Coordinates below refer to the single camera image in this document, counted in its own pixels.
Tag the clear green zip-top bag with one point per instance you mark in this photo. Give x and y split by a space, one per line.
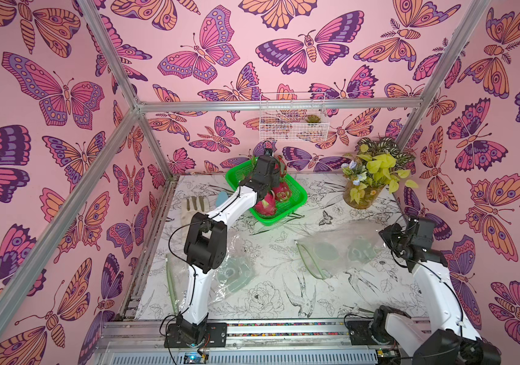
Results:
234 274

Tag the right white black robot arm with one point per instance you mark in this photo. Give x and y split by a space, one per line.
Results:
452 338

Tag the small succulent in wire basket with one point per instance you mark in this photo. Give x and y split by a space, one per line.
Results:
313 119

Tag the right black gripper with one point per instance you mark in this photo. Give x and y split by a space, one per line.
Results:
390 235

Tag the metal base rail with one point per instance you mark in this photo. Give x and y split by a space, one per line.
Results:
267 341

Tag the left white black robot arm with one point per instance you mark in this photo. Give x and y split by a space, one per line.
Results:
206 248

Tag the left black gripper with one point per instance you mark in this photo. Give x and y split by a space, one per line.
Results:
276 176

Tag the potted plant in amber vase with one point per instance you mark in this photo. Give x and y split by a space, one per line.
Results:
375 166

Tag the green plastic basket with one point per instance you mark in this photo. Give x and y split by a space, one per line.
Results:
298 195

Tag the pink dragon fruit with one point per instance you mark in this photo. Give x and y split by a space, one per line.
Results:
267 206
283 166
282 192

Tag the white wire wall basket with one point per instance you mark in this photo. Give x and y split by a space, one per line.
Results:
284 120

